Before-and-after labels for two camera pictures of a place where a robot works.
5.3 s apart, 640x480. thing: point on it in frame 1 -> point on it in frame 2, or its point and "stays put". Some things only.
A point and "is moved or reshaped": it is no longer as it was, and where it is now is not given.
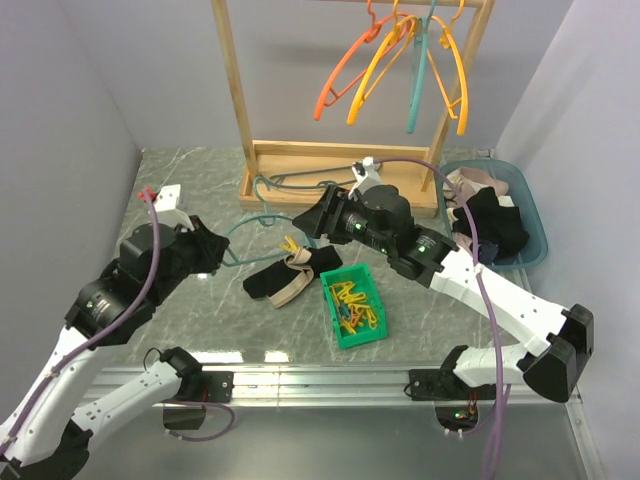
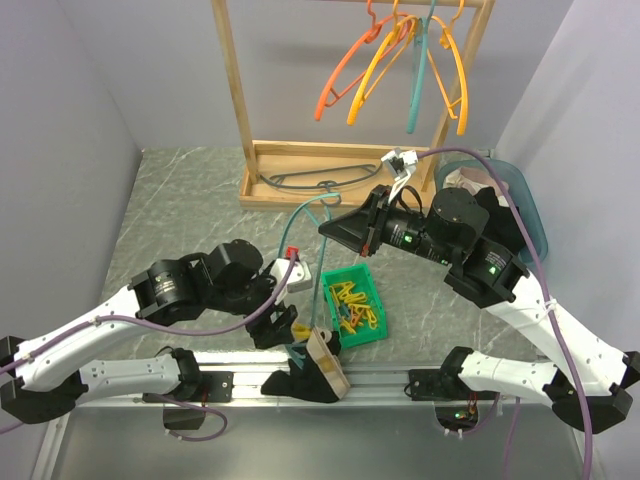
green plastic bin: (355, 305) stays put
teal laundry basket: (537, 244) stays put
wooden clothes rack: (288, 176) stays put
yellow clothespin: (292, 246) -> (302, 331)
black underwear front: (495, 223) stays put
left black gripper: (211, 246) -> (268, 333)
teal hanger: (420, 38) stays put
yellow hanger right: (449, 38) stays put
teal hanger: (267, 220) -> (328, 201)
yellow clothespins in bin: (352, 306) stays put
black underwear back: (286, 280) is moved or reshaped
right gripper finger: (314, 222) -> (351, 229)
